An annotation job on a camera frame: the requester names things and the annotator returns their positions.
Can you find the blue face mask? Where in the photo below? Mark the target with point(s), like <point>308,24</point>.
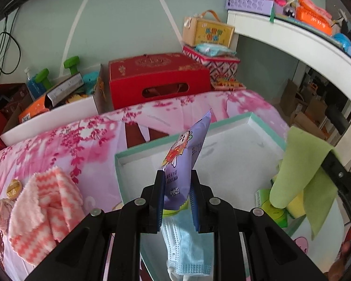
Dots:
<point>187,248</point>

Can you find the purple baby wipes pack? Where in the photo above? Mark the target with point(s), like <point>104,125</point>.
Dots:
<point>184,158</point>

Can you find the blue liquid bottle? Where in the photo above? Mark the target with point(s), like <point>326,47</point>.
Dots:
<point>32,85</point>

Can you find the teal shallow cardboard box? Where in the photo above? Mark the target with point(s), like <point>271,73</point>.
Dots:
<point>245,152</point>

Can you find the red gift box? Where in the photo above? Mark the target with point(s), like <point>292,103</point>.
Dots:
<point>158,76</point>

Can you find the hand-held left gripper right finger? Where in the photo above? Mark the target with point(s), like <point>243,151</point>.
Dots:
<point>194,202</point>

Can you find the white foam board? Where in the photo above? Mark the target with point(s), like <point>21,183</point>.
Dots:
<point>52,117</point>

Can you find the white desk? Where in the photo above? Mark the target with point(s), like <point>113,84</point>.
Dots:
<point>295,35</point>

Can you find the person's right hand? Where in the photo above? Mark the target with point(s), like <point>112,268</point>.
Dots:
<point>342,263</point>

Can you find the grey labelled carton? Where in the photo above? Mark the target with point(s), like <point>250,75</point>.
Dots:
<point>64,90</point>

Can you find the pink white striped towel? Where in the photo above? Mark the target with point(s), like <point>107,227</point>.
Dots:
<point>44,210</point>

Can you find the pink lace cloth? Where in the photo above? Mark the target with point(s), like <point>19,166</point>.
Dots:
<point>3,210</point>

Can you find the blue plastic case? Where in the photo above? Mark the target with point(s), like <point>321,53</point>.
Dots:
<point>349,46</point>

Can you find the yellow sponge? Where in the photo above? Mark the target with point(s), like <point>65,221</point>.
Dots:
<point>295,207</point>

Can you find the teal plastic toy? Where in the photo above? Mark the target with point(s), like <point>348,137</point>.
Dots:
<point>89,80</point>

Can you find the orange packets on shelf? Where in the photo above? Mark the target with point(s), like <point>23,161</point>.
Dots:
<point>313,14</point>

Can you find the red white patterned box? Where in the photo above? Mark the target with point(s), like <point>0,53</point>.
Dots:
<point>222,66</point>

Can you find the green dumbbell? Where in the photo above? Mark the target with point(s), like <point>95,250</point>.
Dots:
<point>42,77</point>
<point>71,64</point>

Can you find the teal wet wipes packet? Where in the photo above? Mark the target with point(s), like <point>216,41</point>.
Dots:
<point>213,49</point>

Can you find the yellow orange printed box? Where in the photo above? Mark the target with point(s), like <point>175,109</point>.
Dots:
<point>229,84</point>

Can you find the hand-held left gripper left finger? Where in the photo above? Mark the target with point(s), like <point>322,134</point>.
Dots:
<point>161,199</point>

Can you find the green cloth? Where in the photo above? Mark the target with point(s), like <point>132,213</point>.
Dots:
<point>298,166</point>

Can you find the open dark red box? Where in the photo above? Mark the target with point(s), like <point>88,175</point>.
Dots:
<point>5,99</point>

